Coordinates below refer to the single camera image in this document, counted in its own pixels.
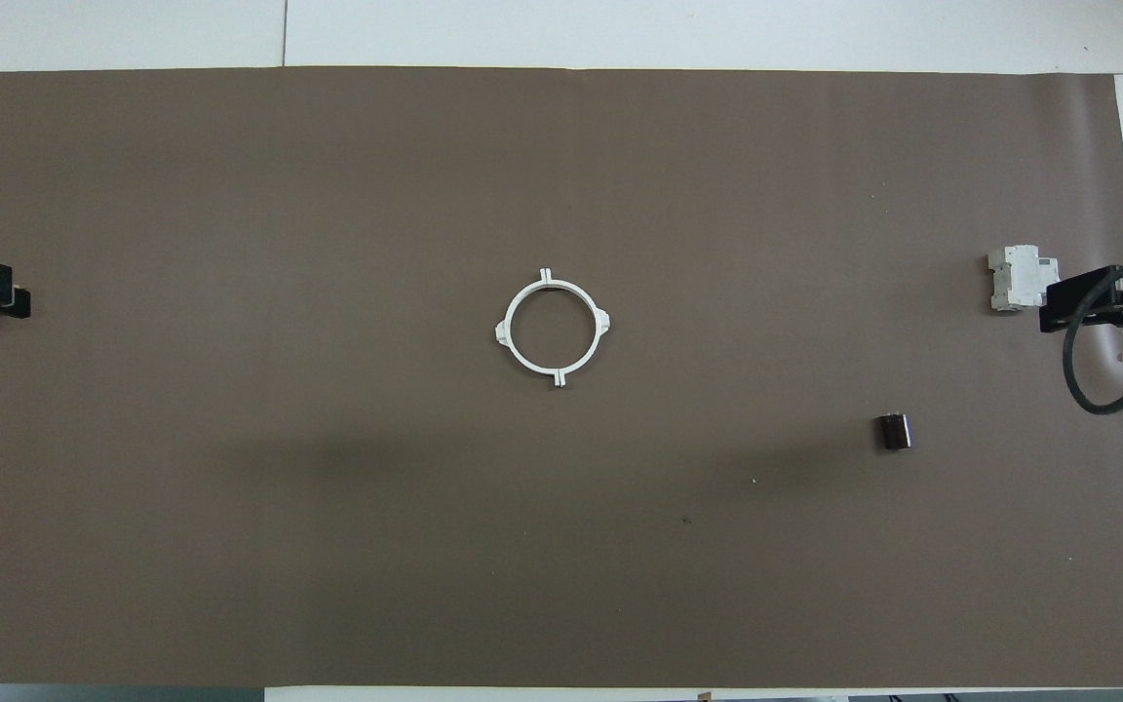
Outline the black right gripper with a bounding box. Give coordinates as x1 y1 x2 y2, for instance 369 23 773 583
1038 263 1123 343

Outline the white half pipe clamp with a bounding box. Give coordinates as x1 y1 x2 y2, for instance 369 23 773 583
544 269 613 390
493 269 561 390

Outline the grey circuit breaker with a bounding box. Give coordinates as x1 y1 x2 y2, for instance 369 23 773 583
987 245 1062 314

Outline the brown table mat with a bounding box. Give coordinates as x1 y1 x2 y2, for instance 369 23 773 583
0 66 1123 689

